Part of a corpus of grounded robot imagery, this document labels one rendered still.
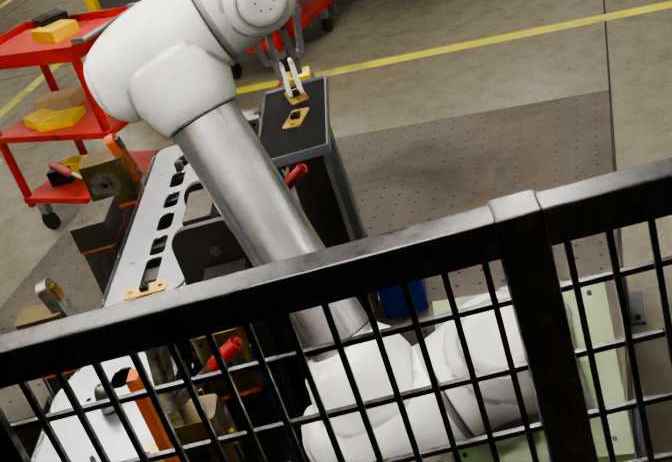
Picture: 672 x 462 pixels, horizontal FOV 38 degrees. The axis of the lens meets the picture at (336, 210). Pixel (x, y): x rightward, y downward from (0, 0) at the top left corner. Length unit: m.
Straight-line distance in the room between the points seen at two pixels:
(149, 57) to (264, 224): 0.27
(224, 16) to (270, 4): 0.07
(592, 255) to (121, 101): 1.11
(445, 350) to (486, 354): 0.06
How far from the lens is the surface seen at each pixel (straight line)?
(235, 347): 1.30
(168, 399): 1.35
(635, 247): 3.38
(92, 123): 4.45
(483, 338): 1.29
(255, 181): 1.32
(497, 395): 1.30
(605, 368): 1.54
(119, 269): 1.95
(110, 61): 1.34
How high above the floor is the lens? 1.83
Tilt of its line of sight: 27 degrees down
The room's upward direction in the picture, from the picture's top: 18 degrees counter-clockwise
